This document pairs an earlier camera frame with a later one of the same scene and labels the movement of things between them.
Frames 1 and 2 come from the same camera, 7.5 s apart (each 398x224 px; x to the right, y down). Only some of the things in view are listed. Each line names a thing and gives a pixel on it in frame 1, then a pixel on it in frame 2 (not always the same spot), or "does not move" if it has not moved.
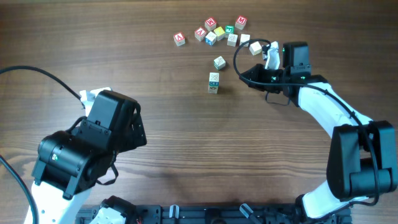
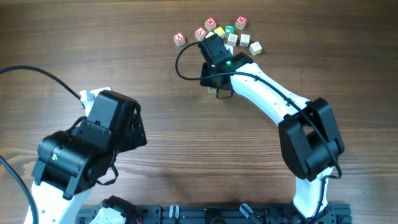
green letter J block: [213, 89] does not move
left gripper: [135, 137] does not move
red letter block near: [200, 33] does not move
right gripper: [257, 71] to [205, 71]
